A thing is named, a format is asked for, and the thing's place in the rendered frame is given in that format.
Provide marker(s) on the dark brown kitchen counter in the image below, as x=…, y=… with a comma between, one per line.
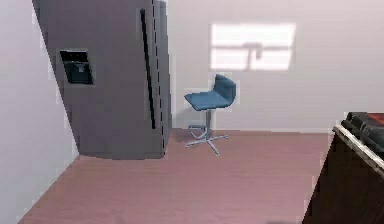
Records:
x=346, y=186

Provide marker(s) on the blue swivel stool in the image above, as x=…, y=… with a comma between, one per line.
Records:
x=213, y=98

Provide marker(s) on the grey fridge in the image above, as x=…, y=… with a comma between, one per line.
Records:
x=110, y=100

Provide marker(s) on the black stove burner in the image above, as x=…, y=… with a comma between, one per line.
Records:
x=366, y=130

